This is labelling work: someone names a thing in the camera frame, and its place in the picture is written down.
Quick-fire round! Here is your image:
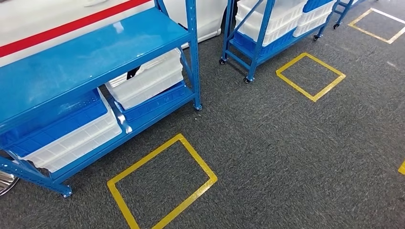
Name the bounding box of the blue metal shelf rack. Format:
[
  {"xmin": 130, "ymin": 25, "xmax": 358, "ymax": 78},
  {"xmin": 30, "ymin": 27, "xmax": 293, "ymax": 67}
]
[
  {"xmin": 219, "ymin": 0, "xmax": 341, "ymax": 84},
  {"xmin": 332, "ymin": 0, "xmax": 365, "ymax": 30},
  {"xmin": 0, "ymin": 0, "xmax": 203, "ymax": 199}
]

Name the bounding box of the blue plastic crate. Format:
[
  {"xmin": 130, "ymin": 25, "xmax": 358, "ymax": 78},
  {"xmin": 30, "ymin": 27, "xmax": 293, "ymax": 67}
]
[
  {"xmin": 232, "ymin": 28, "xmax": 297, "ymax": 60},
  {"xmin": 0, "ymin": 88, "xmax": 109, "ymax": 159},
  {"xmin": 303, "ymin": 0, "xmax": 333, "ymax": 13},
  {"xmin": 114, "ymin": 81, "xmax": 188, "ymax": 123}
]

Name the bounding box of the yellow floor tape square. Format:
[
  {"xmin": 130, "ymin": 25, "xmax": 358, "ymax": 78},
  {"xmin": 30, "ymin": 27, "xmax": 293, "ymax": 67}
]
[
  {"xmin": 107, "ymin": 133, "xmax": 219, "ymax": 229},
  {"xmin": 275, "ymin": 52, "xmax": 347, "ymax": 103}
]

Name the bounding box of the white plastic crate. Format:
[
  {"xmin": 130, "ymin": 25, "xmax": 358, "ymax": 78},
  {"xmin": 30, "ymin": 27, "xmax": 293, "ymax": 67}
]
[
  {"xmin": 117, "ymin": 72, "xmax": 185, "ymax": 111},
  {"xmin": 105, "ymin": 48, "xmax": 184, "ymax": 105},
  {"xmin": 292, "ymin": 1, "xmax": 336, "ymax": 38},
  {"xmin": 235, "ymin": 0, "xmax": 308, "ymax": 47},
  {"xmin": 32, "ymin": 126, "xmax": 123, "ymax": 174},
  {"xmin": 19, "ymin": 90, "xmax": 123, "ymax": 168}
]

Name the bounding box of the white car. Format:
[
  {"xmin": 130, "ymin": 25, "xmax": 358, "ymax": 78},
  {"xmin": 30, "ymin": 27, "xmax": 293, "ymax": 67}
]
[{"xmin": 0, "ymin": 0, "xmax": 229, "ymax": 69}]

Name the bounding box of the red barrier belt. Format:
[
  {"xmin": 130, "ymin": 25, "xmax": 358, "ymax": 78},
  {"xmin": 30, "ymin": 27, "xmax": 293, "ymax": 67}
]
[{"xmin": 0, "ymin": 0, "xmax": 153, "ymax": 59}]

